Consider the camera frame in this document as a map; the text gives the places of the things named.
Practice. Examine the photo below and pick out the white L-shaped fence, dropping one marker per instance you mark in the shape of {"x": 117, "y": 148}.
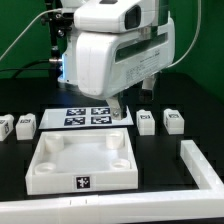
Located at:
{"x": 207, "y": 201}

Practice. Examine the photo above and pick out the white marker sheet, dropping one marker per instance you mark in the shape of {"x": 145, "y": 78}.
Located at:
{"x": 68, "y": 118}

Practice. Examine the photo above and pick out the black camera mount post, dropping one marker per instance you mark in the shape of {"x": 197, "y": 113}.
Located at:
{"x": 59, "y": 26}

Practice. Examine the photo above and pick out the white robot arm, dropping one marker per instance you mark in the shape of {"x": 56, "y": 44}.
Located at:
{"x": 112, "y": 17}

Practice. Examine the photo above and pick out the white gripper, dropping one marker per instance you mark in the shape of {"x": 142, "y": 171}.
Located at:
{"x": 110, "y": 63}

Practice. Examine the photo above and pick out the white square tabletop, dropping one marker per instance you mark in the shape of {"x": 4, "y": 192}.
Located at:
{"x": 82, "y": 161}

